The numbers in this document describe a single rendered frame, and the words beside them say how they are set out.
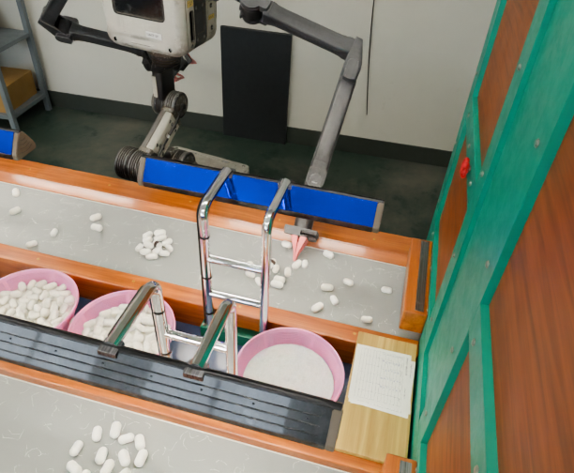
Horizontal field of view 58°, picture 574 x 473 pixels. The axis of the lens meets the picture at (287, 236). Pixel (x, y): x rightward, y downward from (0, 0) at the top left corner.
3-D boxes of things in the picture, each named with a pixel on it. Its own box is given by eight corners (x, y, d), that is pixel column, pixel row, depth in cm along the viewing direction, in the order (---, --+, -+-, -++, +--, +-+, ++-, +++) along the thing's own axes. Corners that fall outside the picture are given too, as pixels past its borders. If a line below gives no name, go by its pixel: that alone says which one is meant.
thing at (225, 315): (168, 400, 126) (144, 267, 97) (245, 421, 123) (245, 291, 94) (130, 474, 112) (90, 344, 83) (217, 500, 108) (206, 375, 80)
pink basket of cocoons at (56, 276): (22, 283, 153) (13, 260, 147) (103, 303, 149) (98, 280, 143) (-43, 353, 133) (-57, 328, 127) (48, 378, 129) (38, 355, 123)
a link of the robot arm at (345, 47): (368, 54, 171) (374, 39, 161) (352, 89, 169) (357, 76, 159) (247, -1, 172) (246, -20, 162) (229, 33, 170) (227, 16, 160)
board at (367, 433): (357, 333, 134) (358, 330, 133) (415, 347, 131) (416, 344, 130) (334, 450, 109) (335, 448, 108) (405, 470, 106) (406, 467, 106)
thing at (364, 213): (151, 170, 138) (148, 145, 133) (382, 215, 128) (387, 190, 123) (137, 186, 132) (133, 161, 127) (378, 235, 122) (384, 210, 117)
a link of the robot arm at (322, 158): (340, 70, 170) (346, 55, 160) (357, 76, 170) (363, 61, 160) (301, 190, 164) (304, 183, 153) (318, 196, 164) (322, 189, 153)
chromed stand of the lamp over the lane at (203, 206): (224, 288, 156) (219, 161, 127) (288, 303, 153) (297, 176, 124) (201, 335, 142) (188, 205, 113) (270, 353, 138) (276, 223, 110)
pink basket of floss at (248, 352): (218, 372, 133) (216, 348, 127) (307, 337, 143) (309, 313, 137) (262, 462, 115) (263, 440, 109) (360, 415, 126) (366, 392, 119)
